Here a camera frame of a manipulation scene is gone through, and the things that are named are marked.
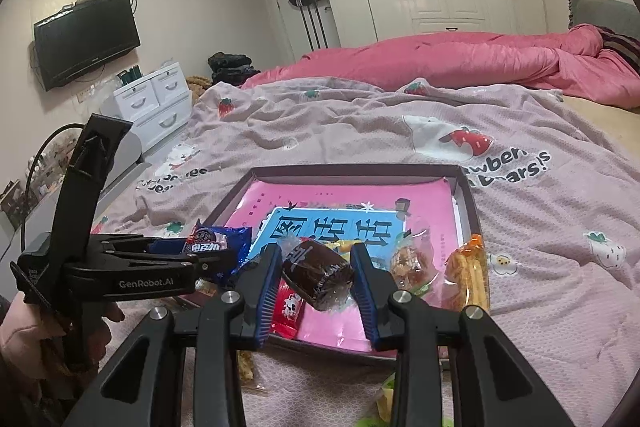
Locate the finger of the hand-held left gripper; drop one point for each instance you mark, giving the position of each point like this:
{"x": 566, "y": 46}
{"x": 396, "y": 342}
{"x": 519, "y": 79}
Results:
{"x": 170, "y": 247}
{"x": 215, "y": 267}

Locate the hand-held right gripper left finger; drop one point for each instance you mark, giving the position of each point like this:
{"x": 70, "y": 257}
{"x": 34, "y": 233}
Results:
{"x": 265, "y": 297}

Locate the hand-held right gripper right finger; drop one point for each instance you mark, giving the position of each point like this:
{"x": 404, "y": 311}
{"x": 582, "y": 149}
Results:
{"x": 365, "y": 297}

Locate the blue cookie packet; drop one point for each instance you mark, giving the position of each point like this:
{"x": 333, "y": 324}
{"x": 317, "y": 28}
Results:
{"x": 220, "y": 239}

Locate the red snack packet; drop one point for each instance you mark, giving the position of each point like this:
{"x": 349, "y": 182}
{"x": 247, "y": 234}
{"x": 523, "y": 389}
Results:
{"x": 289, "y": 312}

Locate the brown small cake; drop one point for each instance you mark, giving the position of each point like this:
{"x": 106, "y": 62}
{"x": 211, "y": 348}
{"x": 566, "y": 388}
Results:
{"x": 315, "y": 277}

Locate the clear fried snack packet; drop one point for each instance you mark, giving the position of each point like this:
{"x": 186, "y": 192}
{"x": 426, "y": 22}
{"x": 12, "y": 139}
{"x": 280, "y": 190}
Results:
{"x": 410, "y": 264}

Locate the yellow snack packet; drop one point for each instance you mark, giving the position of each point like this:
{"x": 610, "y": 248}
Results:
{"x": 247, "y": 369}

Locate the clear yellow pastry packet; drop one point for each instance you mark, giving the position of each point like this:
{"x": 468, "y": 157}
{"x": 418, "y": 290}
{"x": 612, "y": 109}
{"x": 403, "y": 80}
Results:
{"x": 385, "y": 399}

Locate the orange breadstick packet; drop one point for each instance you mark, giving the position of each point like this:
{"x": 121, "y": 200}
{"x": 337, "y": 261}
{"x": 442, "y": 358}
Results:
{"x": 470, "y": 277}

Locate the green snack packet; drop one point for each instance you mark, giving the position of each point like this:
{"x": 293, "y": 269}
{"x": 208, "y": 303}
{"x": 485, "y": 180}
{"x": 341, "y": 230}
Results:
{"x": 367, "y": 423}

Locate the dark shallow box tray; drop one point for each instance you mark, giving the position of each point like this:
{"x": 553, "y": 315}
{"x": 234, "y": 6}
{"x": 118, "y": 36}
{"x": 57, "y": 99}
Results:
{"x": 470, "y": 212}

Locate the person's left hand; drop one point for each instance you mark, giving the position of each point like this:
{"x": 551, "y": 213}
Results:
{"x": 112, "y": 314}

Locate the pink book with blue label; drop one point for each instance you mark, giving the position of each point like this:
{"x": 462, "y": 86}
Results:
{"x": 350, "y": 202}

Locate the grey padded seat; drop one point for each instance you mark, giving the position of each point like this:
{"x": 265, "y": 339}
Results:
{"x": 127, "y": 157}

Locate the white drawer cabinet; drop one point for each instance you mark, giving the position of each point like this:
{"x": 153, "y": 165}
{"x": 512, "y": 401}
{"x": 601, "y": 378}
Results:
{"x": 150, "y": 107}

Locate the brown plush blanket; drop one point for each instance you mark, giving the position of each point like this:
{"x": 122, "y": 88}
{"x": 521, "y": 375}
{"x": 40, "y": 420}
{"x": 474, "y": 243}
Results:
{"x": 197, "y": 84}

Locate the dark green bottles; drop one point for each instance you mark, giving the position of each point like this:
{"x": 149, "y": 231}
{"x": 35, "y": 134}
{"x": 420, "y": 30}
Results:
{"x": 129, "y": 77}

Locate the pink strawberry printed blanket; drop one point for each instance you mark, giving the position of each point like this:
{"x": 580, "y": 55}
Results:
{"x": 550, "y": 307}

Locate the dark clothes pile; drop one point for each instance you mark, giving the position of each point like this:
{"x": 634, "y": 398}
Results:
{"x": 232, "y": 67}

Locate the pink quilt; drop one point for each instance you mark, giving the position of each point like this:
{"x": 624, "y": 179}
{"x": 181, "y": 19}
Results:
{"x": 450, "y": 57}

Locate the beige bed sheet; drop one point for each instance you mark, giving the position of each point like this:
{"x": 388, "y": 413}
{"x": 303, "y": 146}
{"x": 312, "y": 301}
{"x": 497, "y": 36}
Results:
{"x": 610, "y": 127}

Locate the dark striped pillow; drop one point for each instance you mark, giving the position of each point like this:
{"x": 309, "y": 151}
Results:
{"x": 622, "y": 47}

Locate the grey padded headboard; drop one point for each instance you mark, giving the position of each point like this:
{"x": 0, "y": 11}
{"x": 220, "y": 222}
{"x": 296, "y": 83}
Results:
{"x": 600, "y": 9}

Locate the black wall television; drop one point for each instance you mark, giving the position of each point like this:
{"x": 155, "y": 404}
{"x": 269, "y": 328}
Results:
{"x": 85, "y": 42}

